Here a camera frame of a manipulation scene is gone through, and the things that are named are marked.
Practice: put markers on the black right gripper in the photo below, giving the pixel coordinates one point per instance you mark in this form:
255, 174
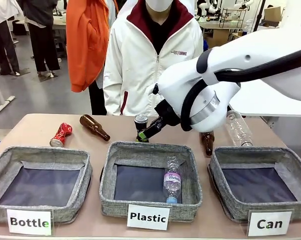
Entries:
169, 113

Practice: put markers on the black drink can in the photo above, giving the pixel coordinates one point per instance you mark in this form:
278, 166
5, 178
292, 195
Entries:
139, 123

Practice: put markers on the brown glass bottle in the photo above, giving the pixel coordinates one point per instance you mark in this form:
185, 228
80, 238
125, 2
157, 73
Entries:
207, 143
90, 123

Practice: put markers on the large clear plastic bottle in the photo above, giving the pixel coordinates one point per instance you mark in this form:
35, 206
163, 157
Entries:
238, 130

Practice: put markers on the crushed red drink can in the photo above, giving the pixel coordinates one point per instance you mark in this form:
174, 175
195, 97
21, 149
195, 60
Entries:
61, 133

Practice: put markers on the person right forearm white sleeve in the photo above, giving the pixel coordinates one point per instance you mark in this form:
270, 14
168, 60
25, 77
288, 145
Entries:
111, 92

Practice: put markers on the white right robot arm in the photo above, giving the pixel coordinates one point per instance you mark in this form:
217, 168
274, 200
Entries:
180, 80

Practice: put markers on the grey fabric basket Plastic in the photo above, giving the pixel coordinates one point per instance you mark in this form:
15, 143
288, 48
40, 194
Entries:
140, 146

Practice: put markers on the grey fabric basket Can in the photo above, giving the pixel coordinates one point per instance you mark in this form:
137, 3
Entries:
240, 151

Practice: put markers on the grey fabric basket Bottle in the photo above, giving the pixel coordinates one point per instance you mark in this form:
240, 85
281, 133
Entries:
10, 155

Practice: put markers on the white Can label sign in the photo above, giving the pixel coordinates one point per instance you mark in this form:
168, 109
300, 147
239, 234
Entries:
269, 223

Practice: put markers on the small purple-label plastic bottle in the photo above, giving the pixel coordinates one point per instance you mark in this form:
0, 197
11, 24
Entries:
172, 182

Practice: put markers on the person in white jacket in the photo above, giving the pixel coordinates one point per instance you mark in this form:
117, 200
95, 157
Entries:
130, 62

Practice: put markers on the white Plastic label sign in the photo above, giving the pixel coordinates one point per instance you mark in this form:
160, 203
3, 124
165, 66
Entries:
148, 217

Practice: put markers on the person in orange jacket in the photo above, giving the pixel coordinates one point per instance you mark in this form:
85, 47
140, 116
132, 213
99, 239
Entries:
83, 50

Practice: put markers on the white table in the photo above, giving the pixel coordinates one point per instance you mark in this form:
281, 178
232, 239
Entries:
260, 105

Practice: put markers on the white face mask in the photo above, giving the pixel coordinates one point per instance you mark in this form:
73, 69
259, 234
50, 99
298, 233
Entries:
158, 5

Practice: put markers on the person in dark top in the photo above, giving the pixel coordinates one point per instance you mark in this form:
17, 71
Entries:
43, 37

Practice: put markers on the white Bottle label sign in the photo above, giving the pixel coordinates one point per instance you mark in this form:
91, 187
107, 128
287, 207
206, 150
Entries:
28, 222

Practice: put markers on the brown cardboard box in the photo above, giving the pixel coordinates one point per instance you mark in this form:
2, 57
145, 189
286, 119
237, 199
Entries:
272, 13

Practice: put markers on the person in white shirt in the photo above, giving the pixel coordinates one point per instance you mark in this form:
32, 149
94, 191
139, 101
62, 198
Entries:
3, 25

